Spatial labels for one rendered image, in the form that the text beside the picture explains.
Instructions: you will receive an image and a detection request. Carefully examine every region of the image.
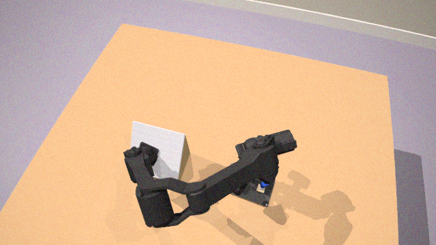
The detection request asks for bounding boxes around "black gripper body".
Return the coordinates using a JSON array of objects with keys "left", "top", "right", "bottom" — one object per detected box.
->
[{"left": 233, "top": 135, "right": 263, "bottom": 195}]

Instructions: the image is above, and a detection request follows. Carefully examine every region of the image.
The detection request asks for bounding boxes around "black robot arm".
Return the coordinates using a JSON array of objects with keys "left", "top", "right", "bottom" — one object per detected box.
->
[{"left": 123, "top": 129, "right": 297, "bottom": 228}]

